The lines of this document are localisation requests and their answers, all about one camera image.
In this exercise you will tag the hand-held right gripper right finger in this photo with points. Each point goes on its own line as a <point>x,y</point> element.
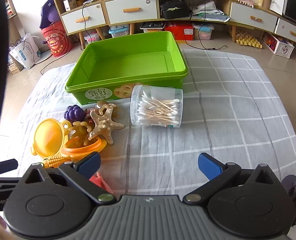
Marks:
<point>208,165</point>

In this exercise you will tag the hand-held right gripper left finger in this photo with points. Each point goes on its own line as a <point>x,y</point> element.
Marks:
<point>89,164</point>

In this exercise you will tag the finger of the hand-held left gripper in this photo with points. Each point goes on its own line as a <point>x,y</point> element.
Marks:
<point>2,167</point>

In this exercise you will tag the orange toy bowl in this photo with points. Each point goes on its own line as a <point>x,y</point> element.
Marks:
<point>87,150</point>

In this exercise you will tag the pink rubber toy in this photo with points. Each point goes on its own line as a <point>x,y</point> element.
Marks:
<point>101,182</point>

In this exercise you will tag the yellow corn toy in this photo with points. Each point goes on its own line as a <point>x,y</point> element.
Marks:
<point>54,161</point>

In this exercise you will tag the beige starfish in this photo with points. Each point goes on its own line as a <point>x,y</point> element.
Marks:
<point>104,123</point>

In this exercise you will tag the yellow toy pot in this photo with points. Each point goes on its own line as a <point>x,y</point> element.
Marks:
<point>47,137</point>

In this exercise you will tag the purple grape toy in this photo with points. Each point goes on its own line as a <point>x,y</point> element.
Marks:
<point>74,113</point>

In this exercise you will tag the amber octopus toy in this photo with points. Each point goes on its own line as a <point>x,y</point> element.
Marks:
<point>103,104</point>
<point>79,127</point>

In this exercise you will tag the clear cotton swab jar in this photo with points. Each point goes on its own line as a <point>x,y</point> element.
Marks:
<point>158,105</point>

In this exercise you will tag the green plastic box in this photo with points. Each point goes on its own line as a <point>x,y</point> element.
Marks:
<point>127,60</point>

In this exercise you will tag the grey checked bedsheet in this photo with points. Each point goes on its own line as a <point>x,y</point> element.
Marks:
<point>225,117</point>

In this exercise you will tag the dark grey round object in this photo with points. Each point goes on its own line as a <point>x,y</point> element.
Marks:
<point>292,183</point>

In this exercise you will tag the white shopping bag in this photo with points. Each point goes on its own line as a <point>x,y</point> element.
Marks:
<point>25,52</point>

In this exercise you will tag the clear storage box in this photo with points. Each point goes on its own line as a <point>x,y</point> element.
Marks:
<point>92,37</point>
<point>119,32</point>
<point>203,32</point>

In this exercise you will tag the red bucket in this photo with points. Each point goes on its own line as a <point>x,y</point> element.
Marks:
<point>56,41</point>

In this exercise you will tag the yellow egg tray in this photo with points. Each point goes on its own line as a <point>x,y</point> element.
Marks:
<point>246,40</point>

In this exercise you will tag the red box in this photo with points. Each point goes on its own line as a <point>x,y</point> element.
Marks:
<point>179,31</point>

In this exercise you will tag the white crate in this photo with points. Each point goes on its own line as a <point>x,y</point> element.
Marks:
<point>279,46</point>

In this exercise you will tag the stack of papers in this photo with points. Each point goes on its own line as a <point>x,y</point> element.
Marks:
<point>210,11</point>

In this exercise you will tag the wide white drawer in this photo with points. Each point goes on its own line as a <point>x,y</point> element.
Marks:
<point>253,17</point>

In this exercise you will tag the purple hat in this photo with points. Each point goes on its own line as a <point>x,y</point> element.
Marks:
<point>50,12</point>

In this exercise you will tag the small white drawer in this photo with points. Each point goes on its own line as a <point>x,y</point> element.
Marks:
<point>290,31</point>

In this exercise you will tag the black bag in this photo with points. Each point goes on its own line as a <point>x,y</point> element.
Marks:
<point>174,8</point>

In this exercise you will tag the wooden cabinet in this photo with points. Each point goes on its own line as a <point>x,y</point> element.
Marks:
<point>103,5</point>

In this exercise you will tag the white drawer with lock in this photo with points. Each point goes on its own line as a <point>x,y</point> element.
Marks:
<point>131,10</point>

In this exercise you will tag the small white carton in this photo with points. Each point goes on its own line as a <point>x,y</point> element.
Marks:
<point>69,3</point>

